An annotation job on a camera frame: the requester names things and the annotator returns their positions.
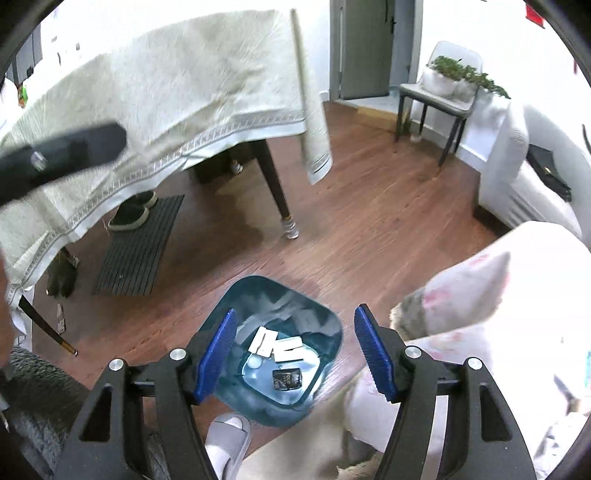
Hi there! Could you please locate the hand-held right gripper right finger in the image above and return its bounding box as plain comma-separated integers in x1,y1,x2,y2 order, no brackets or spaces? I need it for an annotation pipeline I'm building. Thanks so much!
353,304,539,480

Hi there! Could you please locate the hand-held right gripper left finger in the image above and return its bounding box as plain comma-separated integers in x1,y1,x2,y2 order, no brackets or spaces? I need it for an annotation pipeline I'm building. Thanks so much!
53,309,238,480

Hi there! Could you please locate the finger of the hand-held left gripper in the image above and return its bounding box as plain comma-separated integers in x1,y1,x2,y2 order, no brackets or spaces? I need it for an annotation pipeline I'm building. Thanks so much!
0,122,128,208

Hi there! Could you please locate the black packet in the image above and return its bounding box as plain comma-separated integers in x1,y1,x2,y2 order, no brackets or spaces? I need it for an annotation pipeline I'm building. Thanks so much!
272,368,303,391

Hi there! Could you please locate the dark blue trash bin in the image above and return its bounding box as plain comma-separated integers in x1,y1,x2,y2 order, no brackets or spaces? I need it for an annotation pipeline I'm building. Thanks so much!
198,275,343,420

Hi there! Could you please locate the grey slipper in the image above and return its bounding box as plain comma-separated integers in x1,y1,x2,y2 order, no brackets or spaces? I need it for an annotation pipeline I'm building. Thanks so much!
203,412,252,480

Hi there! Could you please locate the dark shoe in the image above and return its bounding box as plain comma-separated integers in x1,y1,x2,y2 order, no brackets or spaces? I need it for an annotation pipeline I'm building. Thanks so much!
108,205,151,232
122,190,158,210

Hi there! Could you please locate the beige tablecloth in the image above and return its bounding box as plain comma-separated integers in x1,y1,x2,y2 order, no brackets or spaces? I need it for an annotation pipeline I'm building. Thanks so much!
0,9,333,296

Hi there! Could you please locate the black floor mat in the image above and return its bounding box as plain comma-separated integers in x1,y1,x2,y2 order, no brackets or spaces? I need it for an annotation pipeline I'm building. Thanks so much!
92,195,185,297

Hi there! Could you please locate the pink printed tablecloth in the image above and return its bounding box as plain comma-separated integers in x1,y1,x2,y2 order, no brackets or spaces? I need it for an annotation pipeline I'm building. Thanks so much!
344,220,591,476

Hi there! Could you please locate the dark wooden table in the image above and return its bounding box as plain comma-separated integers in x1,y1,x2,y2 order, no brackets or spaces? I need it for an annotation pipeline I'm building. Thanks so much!
18,136,301,357

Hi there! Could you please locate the grey armchair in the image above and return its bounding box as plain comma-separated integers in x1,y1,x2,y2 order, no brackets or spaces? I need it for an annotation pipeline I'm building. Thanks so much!
478,99,591,241

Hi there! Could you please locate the black bag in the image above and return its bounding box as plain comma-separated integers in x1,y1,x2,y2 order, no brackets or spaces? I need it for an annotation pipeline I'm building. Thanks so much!
526,144,573,201

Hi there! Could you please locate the grey chair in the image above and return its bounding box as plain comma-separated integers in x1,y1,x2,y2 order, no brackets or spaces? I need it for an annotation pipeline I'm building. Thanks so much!
394,41,483,167

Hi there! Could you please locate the potted plant white pot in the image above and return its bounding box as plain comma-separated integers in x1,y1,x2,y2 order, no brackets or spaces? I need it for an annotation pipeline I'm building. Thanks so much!
422,55,467,99
455,65,511,104

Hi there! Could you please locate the grey door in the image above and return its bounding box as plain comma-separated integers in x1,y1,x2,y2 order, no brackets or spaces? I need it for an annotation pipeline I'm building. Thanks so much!
330,0,419,101

